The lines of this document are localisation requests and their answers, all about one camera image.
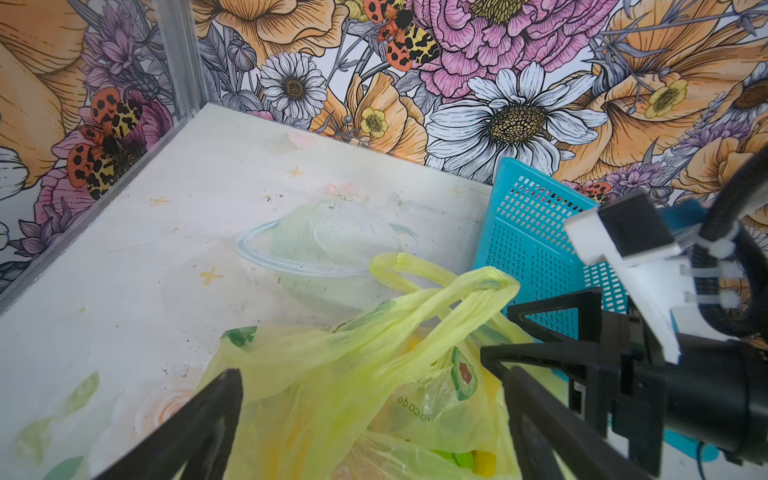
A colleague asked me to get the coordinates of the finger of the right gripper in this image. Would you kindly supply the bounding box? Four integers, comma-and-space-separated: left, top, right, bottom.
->
480, 340, 606, 435
506, 288, 602, 342

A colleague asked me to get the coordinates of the teal plastic basket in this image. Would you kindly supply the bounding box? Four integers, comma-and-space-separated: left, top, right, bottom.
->
470, 157, 721, 463

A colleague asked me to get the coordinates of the yellow-green plastic bag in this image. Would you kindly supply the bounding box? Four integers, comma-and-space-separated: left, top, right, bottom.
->
197, 251, 571, 480

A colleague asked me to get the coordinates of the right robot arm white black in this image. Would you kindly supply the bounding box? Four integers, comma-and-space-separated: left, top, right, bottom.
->
474, 152, 767, 479

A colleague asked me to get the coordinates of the left aluminium corner post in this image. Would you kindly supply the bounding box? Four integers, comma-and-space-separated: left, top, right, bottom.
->
154, 0, 207, 121

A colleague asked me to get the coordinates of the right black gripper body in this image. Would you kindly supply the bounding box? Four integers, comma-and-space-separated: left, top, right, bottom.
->
577, 311, 767, 475

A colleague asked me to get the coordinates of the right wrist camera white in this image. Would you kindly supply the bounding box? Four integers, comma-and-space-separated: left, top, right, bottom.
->
564, 192, 740, 364

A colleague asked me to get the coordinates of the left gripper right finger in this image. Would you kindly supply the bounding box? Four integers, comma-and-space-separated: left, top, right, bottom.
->
502, 367, 648, 479

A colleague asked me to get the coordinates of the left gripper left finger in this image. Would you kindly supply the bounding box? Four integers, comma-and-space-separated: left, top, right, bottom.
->
98, 369, 243, 479

